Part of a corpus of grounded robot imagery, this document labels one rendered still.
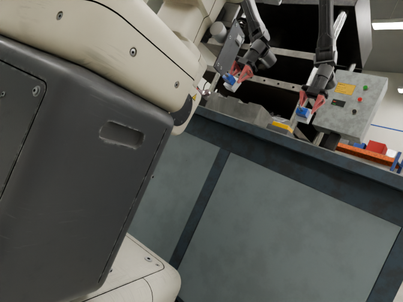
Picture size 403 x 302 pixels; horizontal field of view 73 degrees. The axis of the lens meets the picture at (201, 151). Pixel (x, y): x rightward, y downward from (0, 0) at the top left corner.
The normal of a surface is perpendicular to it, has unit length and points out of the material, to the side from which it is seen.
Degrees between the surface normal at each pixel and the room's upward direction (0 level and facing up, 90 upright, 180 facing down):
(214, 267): 90
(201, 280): 90
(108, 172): 90
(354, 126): 90
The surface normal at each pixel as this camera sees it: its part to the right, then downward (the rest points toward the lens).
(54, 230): 0.81, 0.37
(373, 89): -0.54, -0.22
